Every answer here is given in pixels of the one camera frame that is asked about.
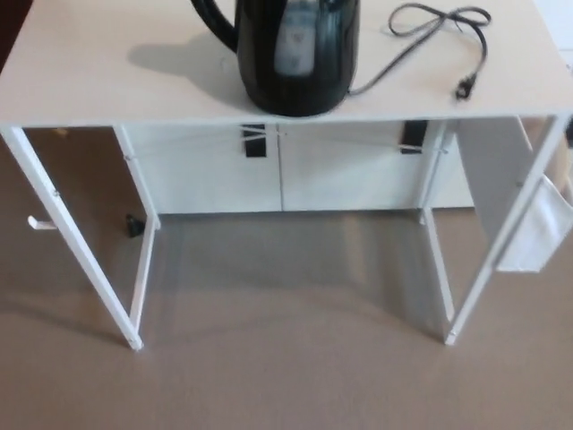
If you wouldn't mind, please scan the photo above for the black kettle base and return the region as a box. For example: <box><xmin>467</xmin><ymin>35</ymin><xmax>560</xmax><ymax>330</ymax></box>
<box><xmin>252</xmin><ymin>99</ymin><xmax>351</xmax><ymax>119</ymax></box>

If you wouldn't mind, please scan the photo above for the white cabinet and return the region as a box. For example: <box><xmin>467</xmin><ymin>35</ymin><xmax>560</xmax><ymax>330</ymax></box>
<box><xmin>119</xmin><ymin>119</ymin><xmax>476</xmax><ymax>214</ymax></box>

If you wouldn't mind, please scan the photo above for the black electric kettle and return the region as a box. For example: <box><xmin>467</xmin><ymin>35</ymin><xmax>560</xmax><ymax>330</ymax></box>
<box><xmin>189</xmin><ymin>0</ymin><xmax>362</xmax><ymax>116</ymax></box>

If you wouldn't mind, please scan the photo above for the small black floor object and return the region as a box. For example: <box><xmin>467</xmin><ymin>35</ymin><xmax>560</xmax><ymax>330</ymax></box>
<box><xmin>124</xmin><ymin>213</ymin><xmax>144</xmax><ymax>239</ymax></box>

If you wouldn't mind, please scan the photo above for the white fabric side pocket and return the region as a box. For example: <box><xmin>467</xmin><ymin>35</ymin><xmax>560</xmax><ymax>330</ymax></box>
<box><xmin>494</xmin><ymin>174</ymin><xmax>569</xmax><ymax>274</ymax></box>

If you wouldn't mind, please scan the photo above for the white side hook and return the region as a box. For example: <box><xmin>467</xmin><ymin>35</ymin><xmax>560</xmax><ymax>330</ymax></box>
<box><xmin>26</xmin><ymin>215</ymin><xmax>57</xmax><ymax>234</ymax></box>

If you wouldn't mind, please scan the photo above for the black strap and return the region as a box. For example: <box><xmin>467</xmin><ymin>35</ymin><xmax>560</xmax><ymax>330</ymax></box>
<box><xmin>400</xmin><ymin>120</ymin><xmax>427</xmax><ymax>158</ymax></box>
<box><xmin>240</xmin><ymin>121</ymin><xmax>267</xmax><ymax>159</ymax></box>

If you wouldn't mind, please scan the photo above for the white metal frame table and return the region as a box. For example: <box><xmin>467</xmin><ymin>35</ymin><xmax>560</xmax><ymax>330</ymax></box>
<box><xmin>0</xmin><ymin>0</ymin><xmax>573</xmax><ymax>351</ymax></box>

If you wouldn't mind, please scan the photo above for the black power cord with plug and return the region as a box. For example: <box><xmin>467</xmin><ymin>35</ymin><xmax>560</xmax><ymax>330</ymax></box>
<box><xmin>347</xmin><ymin>2</ymin><xmax>492</xmax><ymax>101</ymax></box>

